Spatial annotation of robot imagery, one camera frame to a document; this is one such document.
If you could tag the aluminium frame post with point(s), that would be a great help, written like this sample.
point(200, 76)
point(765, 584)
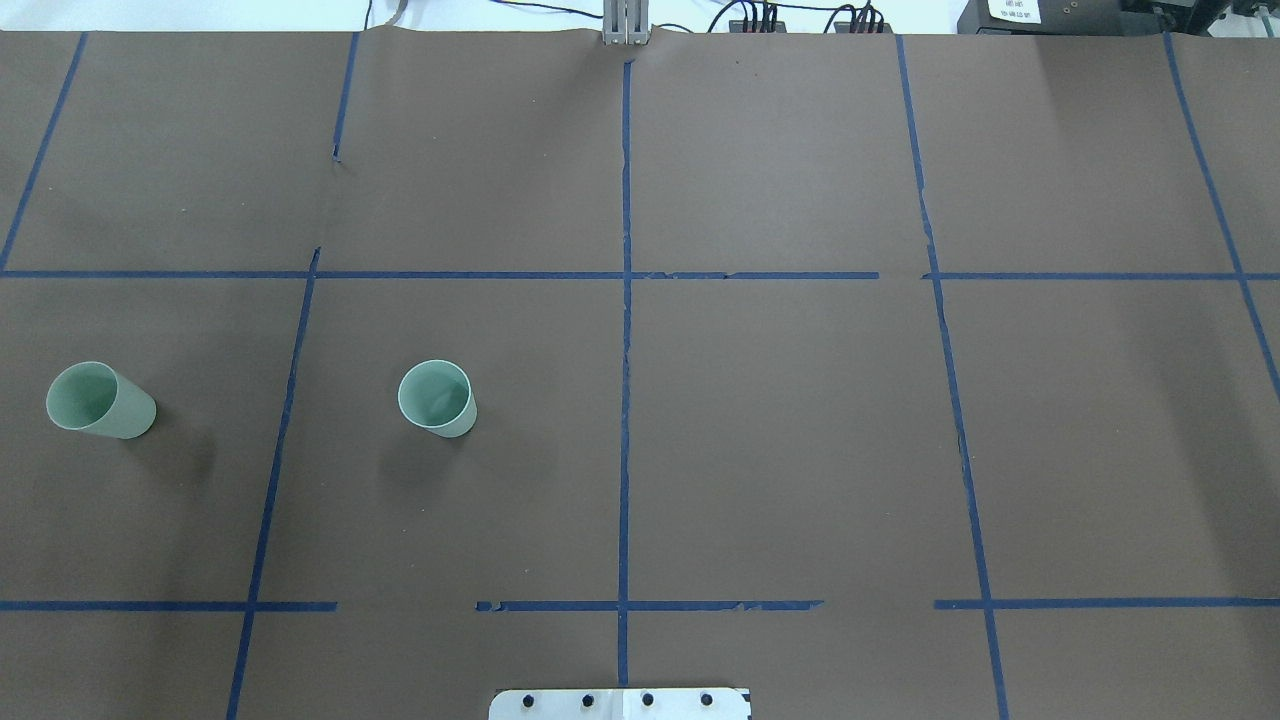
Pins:
point(626, 22)

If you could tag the black power strip right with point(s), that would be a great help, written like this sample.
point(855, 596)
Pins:
point(865, 20)

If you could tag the green cup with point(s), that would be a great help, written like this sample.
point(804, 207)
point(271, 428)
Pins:
point(437, 395)
point(93, 398)

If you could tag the black box with label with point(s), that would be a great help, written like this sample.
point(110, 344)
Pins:
point(1059, 18)

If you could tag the brown paper table cover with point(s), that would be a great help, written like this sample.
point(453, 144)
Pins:
point(883, 377)

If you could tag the black power strip left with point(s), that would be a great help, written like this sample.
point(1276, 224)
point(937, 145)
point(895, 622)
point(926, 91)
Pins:
point(759, 20)

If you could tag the white metal mounting plate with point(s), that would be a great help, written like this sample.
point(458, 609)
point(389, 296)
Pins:
point(623, 703)

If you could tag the black power strip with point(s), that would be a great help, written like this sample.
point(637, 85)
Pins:
point(759, 20)
point(865, 20)

